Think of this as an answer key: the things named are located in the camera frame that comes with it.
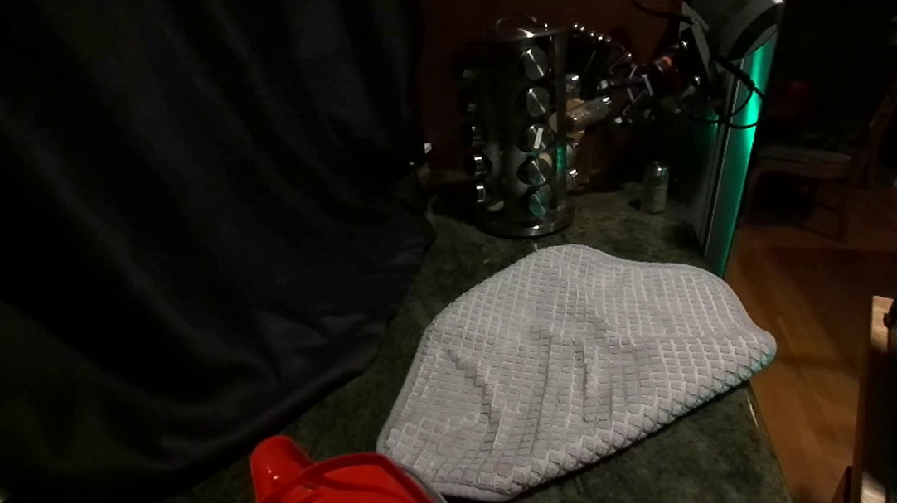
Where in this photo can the black curtain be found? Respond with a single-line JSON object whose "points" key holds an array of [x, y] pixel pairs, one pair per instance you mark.
{"points": [[145, 217]]}

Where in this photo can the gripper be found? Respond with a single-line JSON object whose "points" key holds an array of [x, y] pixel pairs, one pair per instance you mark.
{"points": [[670, 71]]}

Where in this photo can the round metal spice rack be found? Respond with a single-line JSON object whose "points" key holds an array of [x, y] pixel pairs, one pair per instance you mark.
{"points": [[523, 127]]}

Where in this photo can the stainless steel appliance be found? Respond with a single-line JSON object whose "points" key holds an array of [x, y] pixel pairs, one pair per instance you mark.
{"points": [[728, 172]]}

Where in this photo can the spice jar with silver lid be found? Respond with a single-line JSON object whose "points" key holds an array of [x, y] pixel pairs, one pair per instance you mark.
{"points": [[541, 203], [534, 63], [537, 100], [532, 138], [537, 170]]}

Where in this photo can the small glass spice bottle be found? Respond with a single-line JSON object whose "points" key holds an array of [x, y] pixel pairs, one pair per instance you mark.
{"points": [[655, 190]]}

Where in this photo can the wooden chair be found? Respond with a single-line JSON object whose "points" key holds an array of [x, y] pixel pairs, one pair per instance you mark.
{"points": [[838, 152]]}

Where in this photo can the grey waffle dish cloth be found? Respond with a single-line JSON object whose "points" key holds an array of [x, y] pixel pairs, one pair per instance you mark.
{"points": [[577, 363]]}

